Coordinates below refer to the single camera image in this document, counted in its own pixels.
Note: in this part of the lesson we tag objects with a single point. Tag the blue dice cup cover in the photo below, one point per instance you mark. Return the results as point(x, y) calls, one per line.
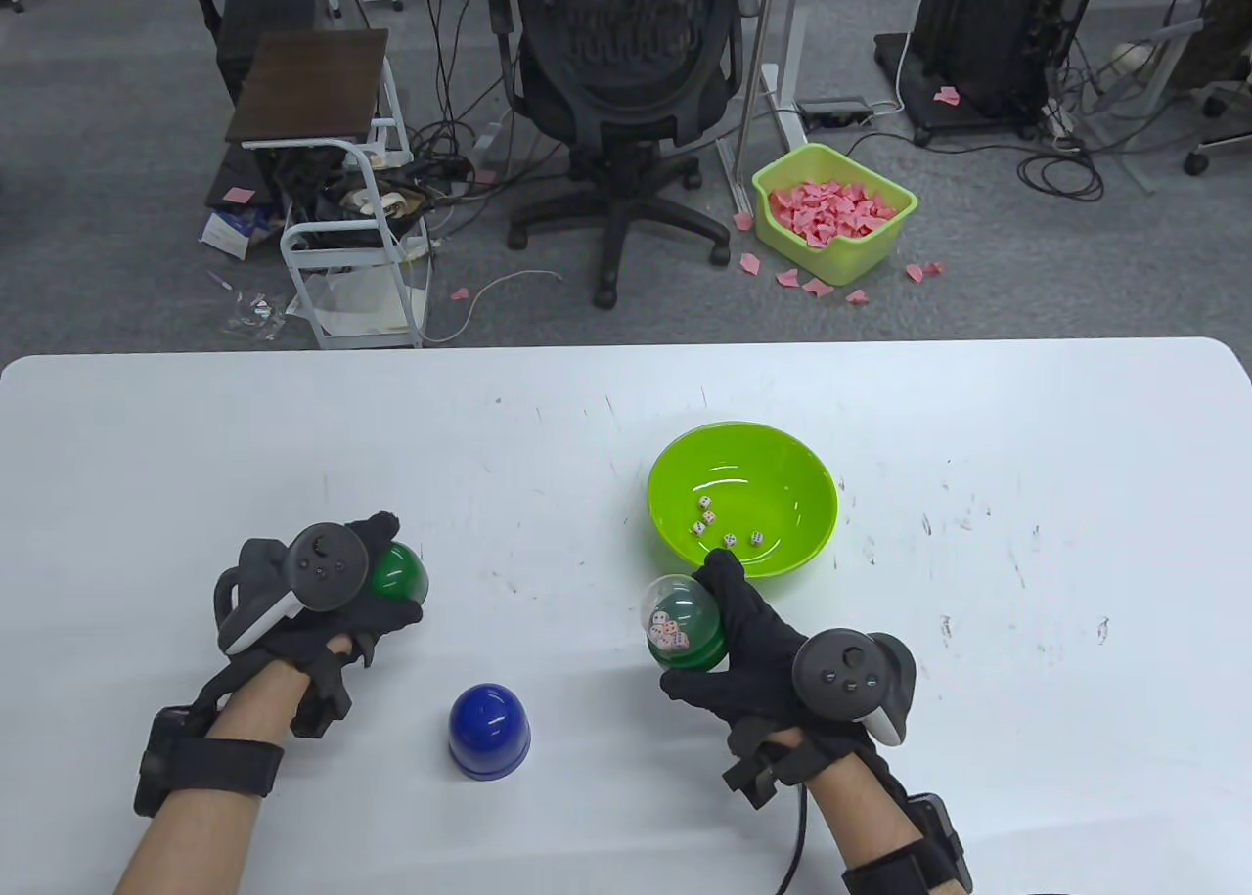
point(489, 719)

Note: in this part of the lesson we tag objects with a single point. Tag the black computer tower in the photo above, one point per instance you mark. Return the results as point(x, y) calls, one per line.
point(978, 34)

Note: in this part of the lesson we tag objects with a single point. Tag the blue white cardboard box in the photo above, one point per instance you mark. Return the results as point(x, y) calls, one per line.
point(227, 235)

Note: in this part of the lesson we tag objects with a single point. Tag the person's left hand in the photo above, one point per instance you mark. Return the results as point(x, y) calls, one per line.
point(333, 631)

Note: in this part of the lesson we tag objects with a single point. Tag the person's right hand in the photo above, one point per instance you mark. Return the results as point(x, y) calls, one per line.
point(758, 660)

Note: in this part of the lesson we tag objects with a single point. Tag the grey power socket box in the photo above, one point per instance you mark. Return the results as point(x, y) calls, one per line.
point(831, 112)

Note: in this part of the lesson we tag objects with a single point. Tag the green dice cup base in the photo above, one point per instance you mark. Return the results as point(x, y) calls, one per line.
point(706, 631)

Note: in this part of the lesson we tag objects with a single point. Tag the green capsule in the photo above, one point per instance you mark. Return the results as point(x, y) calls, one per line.
point(403, 572)

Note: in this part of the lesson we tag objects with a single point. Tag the dark brown side table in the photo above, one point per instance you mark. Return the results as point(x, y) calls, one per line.
point(266, 5)

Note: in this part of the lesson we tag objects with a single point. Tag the black grey hand controller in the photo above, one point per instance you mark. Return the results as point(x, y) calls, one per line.
point(328, 567)
point(841, 680)

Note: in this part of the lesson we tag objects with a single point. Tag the clear plastic bag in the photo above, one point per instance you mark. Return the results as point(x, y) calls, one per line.
point(256, 313)

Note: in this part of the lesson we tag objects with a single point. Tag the black mesh office chair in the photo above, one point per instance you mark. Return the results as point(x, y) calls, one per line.
point(626, 103)

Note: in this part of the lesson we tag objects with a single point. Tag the white metal cart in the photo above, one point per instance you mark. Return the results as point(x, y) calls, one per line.
point(352, 255)

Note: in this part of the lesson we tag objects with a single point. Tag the pile of pink paper pieces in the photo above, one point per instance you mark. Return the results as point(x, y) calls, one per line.
point(831, 212)

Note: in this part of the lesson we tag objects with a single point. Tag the white desk leg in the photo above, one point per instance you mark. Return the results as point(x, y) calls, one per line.
point(782, 103)

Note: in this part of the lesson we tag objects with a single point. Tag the white paper sheet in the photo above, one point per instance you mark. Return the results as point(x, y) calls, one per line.
point(362, 303)

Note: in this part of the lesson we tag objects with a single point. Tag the grey office chair base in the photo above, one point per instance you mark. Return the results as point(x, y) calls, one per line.
point(1223, 142)

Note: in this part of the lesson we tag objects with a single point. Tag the brown top side table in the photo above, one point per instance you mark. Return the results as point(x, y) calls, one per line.
point(308, 83)

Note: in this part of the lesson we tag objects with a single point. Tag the white power strip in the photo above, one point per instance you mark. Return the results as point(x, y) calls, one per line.
point(487, 142)

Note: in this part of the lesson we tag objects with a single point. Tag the clear plastic dome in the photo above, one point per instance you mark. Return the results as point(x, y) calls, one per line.
point(665, 592)

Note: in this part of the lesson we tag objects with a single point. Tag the black wheeled platform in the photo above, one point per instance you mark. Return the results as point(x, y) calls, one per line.
point(910, 83)

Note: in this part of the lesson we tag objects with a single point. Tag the person's left forearm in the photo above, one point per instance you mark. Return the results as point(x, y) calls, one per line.
point(196, 827)

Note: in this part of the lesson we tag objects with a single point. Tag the green plastic bowl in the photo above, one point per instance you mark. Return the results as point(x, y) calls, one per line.
point(773, 479)

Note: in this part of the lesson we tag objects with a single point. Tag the lime green plastic bin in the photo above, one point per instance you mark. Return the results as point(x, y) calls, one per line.
point(851, 261)

